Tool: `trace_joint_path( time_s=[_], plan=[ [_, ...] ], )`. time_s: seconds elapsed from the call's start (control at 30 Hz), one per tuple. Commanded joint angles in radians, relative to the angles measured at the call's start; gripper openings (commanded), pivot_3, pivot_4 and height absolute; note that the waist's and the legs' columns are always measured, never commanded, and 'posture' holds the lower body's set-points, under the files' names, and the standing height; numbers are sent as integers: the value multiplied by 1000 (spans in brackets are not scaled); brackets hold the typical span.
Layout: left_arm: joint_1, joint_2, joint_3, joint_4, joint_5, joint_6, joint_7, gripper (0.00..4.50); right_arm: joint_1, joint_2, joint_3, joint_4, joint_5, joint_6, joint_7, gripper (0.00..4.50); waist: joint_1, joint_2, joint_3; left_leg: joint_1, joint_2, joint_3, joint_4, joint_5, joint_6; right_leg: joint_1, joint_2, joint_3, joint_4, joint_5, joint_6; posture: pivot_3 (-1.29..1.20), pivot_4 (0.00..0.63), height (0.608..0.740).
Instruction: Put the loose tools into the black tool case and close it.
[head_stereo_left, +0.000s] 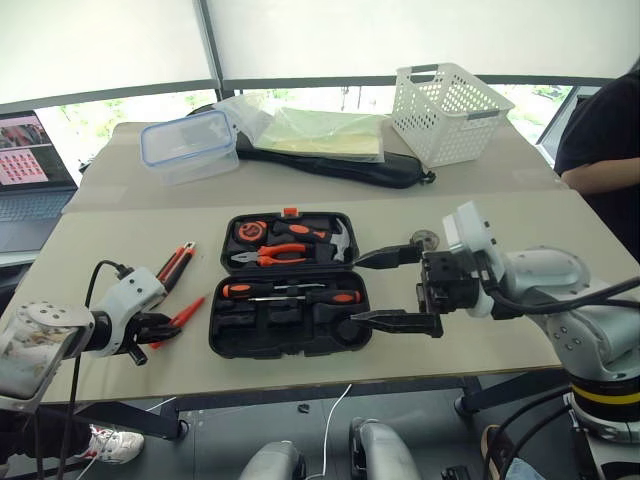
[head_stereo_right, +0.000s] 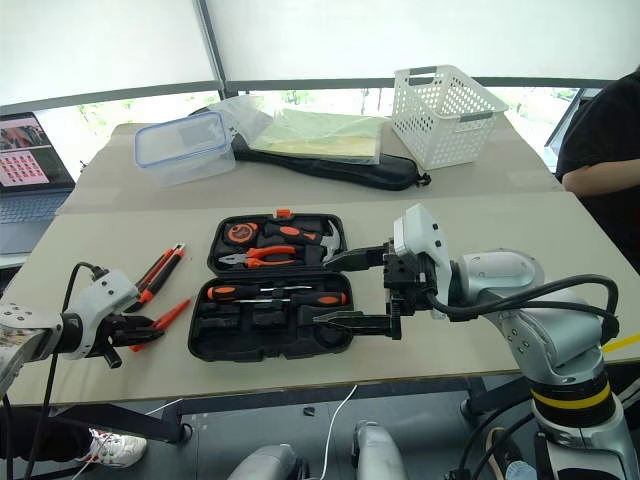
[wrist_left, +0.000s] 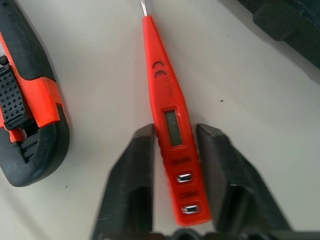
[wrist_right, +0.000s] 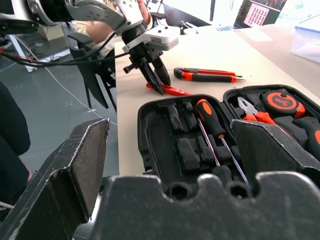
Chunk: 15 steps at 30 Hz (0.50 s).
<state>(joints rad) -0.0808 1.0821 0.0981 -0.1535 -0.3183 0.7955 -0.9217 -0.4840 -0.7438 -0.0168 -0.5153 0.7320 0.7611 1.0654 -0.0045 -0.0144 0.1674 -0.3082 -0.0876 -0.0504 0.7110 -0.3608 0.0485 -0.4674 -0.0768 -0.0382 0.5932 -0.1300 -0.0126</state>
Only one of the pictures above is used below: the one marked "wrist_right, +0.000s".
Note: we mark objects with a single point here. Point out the black plastic tool case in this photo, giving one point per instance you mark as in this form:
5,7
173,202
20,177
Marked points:
162,140

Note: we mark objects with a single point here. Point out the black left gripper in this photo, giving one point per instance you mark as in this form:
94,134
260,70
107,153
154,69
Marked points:
142,56

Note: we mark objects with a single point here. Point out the black chair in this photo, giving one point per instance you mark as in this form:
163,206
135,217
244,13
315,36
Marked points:
92,75

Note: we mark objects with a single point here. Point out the open laptop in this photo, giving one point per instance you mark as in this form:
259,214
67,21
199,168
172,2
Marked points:
260,12

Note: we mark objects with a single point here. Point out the bystander bare hand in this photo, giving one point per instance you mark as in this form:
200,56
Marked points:
145,13

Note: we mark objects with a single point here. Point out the red hand tool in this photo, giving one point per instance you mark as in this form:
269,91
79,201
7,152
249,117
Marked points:
177,91

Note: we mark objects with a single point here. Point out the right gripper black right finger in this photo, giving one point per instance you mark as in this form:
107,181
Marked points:
270,150

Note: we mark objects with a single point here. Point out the orange black tape measure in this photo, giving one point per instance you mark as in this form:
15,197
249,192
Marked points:
282,101

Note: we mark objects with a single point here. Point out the clear plastic box blue lid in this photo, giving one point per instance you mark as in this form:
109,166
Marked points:
307,42

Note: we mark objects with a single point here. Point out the silver robot body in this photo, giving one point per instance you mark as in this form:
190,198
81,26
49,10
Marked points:
15,23

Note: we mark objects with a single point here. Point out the bystander in cream clothing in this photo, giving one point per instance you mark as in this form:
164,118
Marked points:
92,32

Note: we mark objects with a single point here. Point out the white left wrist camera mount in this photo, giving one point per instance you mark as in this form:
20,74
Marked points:
162,36

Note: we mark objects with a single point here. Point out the black rounded shape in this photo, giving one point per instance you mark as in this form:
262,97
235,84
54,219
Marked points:
12,140

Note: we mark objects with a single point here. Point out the white stand frame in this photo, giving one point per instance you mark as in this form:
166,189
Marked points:
23,53

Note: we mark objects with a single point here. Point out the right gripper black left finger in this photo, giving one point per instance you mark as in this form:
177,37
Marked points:
62,180

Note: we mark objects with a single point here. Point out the orange black utility knife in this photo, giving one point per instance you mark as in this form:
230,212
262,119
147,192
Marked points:
207,77

